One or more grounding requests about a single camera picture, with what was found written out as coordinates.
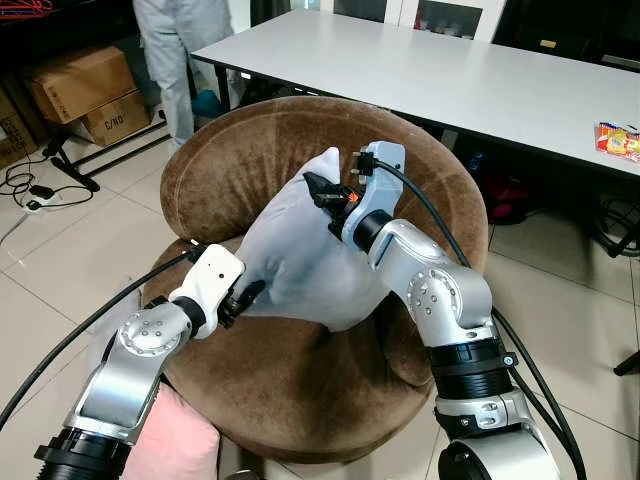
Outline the pale grey pillow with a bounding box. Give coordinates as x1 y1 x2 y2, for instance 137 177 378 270
232 147 391 333

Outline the brown velvet round sofa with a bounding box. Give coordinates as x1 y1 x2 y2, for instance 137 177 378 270
140 95 491 466

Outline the pink pillow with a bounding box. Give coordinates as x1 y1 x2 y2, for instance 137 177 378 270
120 385 221 480

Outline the white table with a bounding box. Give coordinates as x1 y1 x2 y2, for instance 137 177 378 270
190 8 640 181

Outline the reddish canister vacuum cleaner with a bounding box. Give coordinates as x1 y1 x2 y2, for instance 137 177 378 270
480 170 541 226

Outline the white glass door cabinet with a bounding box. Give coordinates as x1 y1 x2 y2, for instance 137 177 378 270
330 0 506 41

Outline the person in grey trousers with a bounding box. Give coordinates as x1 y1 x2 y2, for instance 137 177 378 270
133 0 236 151

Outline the cardboard box with black print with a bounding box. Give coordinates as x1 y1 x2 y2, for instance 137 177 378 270
75 90 153 148

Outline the black metal stand foot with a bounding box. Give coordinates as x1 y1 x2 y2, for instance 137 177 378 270
40 130 101 193

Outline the white power strip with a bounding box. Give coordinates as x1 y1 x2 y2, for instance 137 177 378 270
22 183 61 213

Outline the large plain cardboard box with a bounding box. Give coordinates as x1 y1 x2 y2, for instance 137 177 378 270
22 45 141 126

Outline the red yellow snack packet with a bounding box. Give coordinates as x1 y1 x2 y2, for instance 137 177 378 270
595 122 640 163

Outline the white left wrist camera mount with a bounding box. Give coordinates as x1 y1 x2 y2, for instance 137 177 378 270
185 243 246 313

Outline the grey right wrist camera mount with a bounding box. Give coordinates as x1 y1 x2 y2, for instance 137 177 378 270
340 140 408 251

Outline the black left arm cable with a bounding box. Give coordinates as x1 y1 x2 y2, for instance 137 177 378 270
0 245 206 431

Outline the black metal frame leg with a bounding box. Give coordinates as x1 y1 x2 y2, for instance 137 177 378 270
613 350 640 376

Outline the red wire hanger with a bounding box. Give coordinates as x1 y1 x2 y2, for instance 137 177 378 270
0 0 51 19

